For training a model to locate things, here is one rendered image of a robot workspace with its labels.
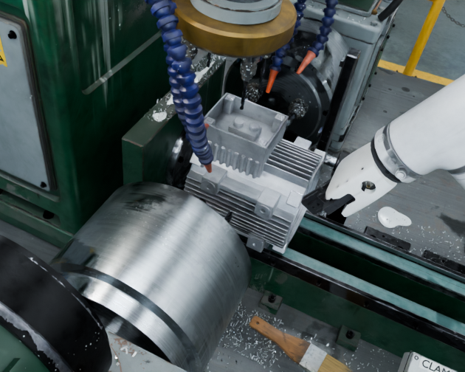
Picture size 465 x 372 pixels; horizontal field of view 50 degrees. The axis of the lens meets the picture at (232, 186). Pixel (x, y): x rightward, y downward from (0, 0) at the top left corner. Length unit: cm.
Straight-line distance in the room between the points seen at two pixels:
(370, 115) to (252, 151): 79
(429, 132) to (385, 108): 96
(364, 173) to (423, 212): 63
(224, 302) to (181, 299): 8
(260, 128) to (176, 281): 35
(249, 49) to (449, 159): 29
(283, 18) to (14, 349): 55
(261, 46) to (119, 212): 29
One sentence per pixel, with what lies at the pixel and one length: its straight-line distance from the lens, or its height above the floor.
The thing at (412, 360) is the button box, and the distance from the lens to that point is 72.
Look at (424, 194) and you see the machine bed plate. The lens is 137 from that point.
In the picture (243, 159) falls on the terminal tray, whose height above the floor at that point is 111.
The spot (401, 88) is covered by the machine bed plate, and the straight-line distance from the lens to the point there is 173.
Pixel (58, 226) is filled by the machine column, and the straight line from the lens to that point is 102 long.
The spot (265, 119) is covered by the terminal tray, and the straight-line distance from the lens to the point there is 89.
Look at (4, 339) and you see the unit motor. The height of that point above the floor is 134.
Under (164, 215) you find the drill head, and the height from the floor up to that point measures 116.
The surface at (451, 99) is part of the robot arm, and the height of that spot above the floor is 135.
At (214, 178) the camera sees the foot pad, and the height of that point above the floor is 108.
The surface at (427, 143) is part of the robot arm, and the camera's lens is 66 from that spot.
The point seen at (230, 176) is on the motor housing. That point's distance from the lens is 85.
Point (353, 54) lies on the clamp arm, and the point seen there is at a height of 125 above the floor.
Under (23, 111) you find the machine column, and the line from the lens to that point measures 85.
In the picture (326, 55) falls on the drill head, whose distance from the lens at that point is 106.
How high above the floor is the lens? 166
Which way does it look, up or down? 45 degrees down
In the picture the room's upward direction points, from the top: 10 degrees clockwise
